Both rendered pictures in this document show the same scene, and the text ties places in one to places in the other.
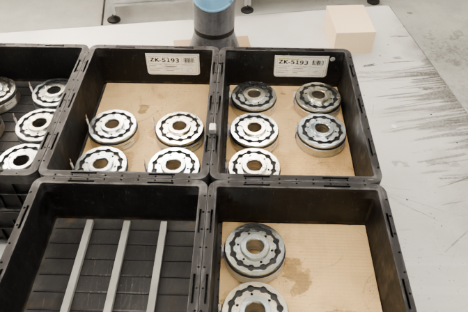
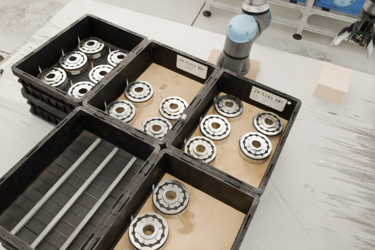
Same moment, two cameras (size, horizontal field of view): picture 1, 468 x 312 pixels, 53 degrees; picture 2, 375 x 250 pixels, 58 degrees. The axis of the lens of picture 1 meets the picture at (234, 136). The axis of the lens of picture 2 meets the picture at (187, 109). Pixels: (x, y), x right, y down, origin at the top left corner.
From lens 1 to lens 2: 27 cm
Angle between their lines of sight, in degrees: 16
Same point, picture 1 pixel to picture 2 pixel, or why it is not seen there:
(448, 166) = (341, 204)
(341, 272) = (213, 234)
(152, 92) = (173, 78)
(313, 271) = (197, 225)
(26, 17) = not seen: outside the picture
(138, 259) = (111, 171)
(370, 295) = not seen: outside the picture
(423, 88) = (361, 145)
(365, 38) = (337, 94)
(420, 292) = not seen: outside the picture
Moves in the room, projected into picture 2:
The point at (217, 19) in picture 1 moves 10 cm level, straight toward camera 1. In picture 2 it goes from (237, 47) to (228, 61)
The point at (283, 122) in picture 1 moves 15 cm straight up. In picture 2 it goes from (238, 129) to (248, 99)
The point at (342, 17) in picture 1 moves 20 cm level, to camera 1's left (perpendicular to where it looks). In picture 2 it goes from (330, 73) to (285, 57)
